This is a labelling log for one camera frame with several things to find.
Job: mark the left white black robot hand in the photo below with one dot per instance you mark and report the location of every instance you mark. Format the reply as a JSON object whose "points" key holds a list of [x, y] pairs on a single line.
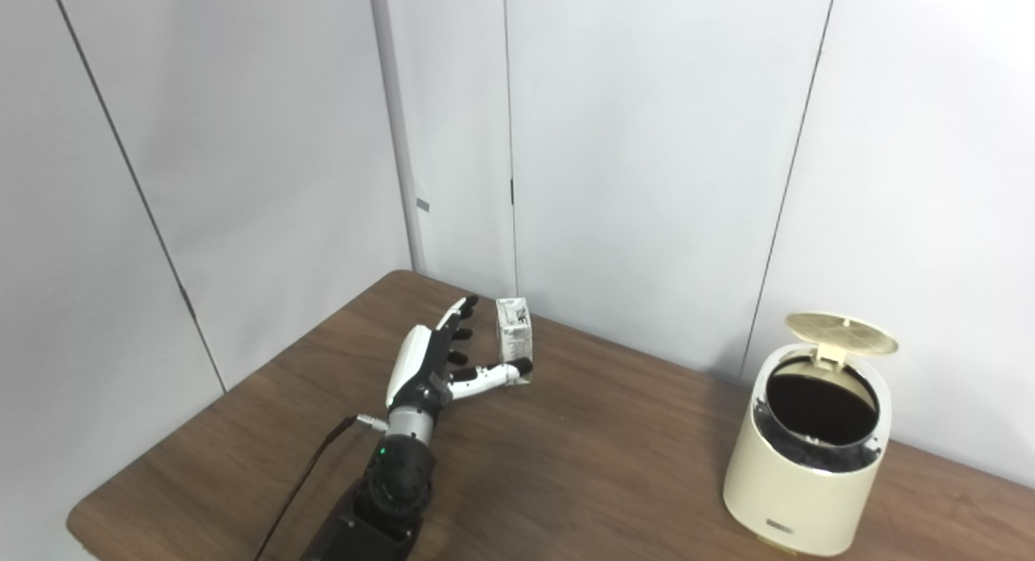
{"points": [[416, 367]]}

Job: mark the white green milk carton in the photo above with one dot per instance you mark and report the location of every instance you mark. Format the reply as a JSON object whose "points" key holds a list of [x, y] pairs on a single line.
{"points": [[514, 335]]}

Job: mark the cream-colored trash bin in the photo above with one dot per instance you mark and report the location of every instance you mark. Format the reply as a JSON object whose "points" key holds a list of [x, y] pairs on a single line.
{"points": [[796, 496]]}

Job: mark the cream round bin lid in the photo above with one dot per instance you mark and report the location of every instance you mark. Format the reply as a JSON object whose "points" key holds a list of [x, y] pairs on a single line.
{"points": [[841, 335]]}

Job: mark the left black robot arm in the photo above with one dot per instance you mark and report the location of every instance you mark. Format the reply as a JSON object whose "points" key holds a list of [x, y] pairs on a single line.
{"points": [[396, 480]]}

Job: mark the black bin liner bag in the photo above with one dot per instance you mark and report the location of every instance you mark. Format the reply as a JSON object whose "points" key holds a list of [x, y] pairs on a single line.
{"points": [[821, 407]]}

